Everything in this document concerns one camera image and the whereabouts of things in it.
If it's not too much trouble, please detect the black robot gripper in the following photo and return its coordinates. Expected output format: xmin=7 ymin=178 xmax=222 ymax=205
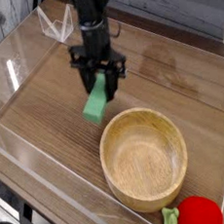
xmin=68 ymin=25 xmax=127 ymax=101

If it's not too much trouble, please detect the green rectangular block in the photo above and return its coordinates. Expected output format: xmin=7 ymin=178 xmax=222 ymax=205
xmin=83 ymin=74 xmax=107 ymax=125

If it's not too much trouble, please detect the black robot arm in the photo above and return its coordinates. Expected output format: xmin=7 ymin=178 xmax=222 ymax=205
xmin=68 ymin=0 xmax=127 ymax=101

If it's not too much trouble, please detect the brown wooden bowl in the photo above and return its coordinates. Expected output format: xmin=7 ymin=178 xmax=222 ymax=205
xmin=99 ymin=107 xmax=188 ymax=213

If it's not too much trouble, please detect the small green toy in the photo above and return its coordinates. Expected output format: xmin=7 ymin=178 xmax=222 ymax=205
xmin=162 ymin=207 xmax=179 ymax=224

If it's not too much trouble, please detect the red round plush toy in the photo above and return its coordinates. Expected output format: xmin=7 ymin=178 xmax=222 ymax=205
xmin=178 ymin=196 xmax=224 ymax=224

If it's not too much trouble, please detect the clear acrylic corner bracket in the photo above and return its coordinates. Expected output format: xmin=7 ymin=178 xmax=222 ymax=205
xmin=37 ymin=4 xmax=74 ymax=43

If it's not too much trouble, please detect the clear acrylic enclosure wall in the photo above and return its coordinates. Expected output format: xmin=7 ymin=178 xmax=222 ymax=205
xmin=0 ymin=123 xmax=152 ymax=224

